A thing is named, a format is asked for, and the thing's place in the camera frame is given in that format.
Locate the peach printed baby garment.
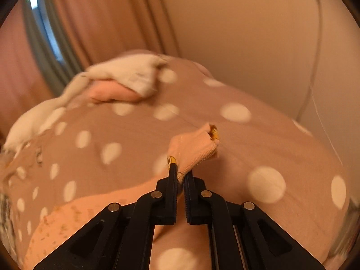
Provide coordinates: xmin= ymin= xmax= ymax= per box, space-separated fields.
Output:
xmin=23 ymin=123 xmax=219 ymax=269

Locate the mauve polka dot bedspread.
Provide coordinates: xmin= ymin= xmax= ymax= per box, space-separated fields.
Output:
xmin=1 ymin=52 xmax=349 ymax=269

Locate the grey plaid garment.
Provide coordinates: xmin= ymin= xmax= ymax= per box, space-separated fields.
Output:
xmin=0 ymin=193 xmax=16 ymax=259

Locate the white goose plush toy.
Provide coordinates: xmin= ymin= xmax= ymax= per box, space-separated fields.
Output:
xmin=3 ymin=72 xmax=90 ymax=152

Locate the folded pink garment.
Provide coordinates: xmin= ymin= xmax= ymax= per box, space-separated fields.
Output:
xmin=85 ymin=80 xmax=143 ymax=102

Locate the blue-grey curtain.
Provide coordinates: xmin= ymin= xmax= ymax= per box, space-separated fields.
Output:
xmin=22 ymin=0 xmax=83 ymax=96

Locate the pink curtain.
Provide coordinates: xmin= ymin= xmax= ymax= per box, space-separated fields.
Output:
xmin=1 ymin=0 xmax=180 ymax=137

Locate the white wall cable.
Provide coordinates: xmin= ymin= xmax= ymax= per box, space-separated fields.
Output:
xmin=286 ymin=0 xmax=344 ymax=165

